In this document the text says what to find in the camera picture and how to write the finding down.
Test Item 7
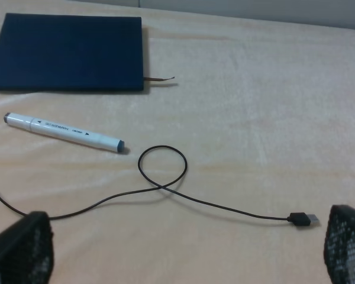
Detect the black USB cable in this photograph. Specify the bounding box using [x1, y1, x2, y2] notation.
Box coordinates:
[0, 145, 321, 228]

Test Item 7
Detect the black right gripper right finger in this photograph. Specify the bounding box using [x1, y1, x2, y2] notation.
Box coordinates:
[324, 205, 355, 283]

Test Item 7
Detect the beige fleece blanket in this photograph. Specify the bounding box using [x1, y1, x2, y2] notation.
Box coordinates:
[0, 1, 355, 283]

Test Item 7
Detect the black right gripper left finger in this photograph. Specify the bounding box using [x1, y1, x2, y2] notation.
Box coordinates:
[0, 211, 54, 283]

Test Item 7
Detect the dark blue notebook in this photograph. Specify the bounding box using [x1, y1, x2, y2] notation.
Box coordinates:
[0, 13, 145, 92]

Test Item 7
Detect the white marker pen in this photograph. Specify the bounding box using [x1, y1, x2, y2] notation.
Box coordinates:
[4, 112, 125, 153]

